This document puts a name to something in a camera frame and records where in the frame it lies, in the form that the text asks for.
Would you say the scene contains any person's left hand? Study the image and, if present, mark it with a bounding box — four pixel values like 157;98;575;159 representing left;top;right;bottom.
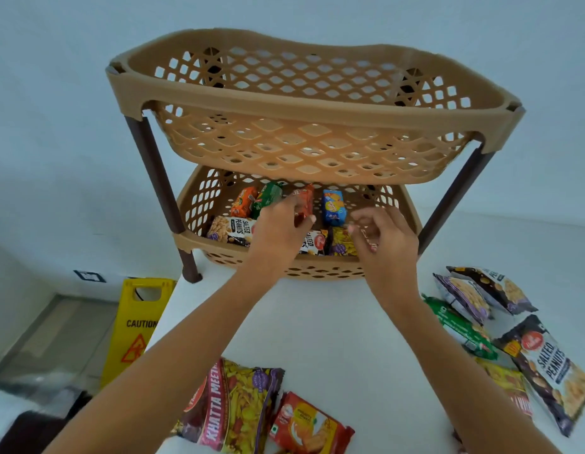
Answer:
247;193;317;282

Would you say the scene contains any person's right hand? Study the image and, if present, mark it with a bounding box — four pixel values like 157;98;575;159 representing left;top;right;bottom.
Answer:
347;206;421;303

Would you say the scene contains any person's right forearm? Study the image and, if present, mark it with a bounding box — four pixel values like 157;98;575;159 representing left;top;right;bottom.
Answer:
368;274;565;454

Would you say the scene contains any person's left forearm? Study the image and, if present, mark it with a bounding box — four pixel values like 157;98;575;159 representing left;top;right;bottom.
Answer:
42;267;287;454

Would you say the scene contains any small yellow snack packet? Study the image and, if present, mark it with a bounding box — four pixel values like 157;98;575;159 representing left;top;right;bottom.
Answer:
329;227;358;257

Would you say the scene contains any white black peanut packet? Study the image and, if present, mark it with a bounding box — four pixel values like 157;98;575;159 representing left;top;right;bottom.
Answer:
206;215;257;247
299;230;327;257

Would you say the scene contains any blue biscuit packet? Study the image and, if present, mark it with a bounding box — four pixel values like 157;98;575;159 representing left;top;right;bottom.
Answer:
322;189;347;227

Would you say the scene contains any green biscuit packet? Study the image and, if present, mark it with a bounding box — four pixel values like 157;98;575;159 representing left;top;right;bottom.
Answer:
251;181;285;220

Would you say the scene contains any tan plastic lattice basket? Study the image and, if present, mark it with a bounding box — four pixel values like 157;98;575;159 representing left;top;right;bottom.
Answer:
106;28;526;186
173;164;423;281

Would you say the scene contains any brown rack leg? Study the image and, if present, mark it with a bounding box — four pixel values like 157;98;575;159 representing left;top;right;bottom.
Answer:
417;141;496;257
125;115;203;284

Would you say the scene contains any purple white snack packet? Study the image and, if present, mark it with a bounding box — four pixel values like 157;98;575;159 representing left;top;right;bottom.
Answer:
432;273;494;326

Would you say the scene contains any green snack packet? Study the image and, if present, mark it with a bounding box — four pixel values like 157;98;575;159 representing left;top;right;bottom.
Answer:
421;294;499;361

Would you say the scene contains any dark purple peanut packet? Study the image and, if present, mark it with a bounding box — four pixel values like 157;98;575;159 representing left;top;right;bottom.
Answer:
446;266;539;316

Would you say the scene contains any maroon yellow mixture packet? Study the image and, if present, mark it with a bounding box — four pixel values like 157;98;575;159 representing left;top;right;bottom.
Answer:
172;358;286;454

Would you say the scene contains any yellow caution floor sign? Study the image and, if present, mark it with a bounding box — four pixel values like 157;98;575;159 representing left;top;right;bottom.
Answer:
100;278;177;389

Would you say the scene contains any red orange biscuit packet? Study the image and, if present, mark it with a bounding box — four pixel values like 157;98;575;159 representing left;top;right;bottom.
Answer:
269;391;356;454

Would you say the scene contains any yellow red snack packet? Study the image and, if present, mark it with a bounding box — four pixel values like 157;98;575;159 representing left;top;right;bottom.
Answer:
473;355;534;418

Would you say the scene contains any large black peanut packet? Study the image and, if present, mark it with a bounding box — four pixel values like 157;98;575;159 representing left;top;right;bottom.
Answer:
492;315;585;438

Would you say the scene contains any dark brown furniture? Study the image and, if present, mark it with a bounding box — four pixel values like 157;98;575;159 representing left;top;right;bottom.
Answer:
0;391;94;454

